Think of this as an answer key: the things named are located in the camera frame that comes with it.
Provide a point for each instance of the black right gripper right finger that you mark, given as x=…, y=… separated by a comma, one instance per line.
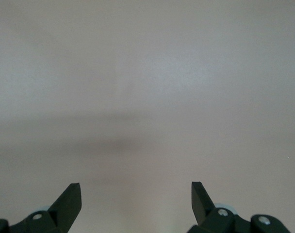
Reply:
x=201, y=206

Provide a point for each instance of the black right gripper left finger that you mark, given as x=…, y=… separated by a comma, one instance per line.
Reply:
x=67, y=206

